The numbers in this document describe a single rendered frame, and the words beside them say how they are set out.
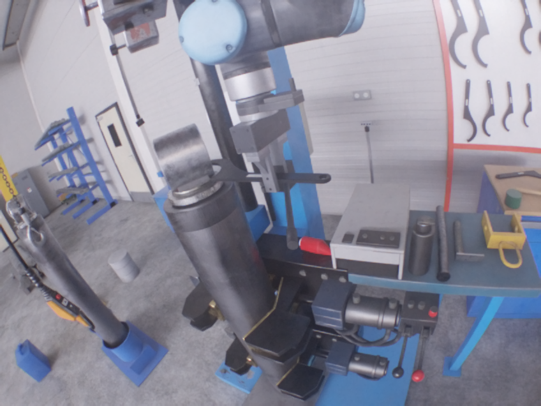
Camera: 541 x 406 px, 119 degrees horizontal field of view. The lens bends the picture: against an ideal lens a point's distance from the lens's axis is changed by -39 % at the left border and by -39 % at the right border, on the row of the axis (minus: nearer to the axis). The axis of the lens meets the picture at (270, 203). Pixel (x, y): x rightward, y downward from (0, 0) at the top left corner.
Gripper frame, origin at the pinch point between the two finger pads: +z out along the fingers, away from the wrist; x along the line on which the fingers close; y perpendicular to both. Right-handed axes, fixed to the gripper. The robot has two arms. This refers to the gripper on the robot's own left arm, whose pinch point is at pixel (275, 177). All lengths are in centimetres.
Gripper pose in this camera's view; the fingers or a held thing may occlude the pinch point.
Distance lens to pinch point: 53.7
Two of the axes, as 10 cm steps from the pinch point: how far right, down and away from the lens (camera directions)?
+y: -8.3, -0.7, 5.6
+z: 2.5, 8.5, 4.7
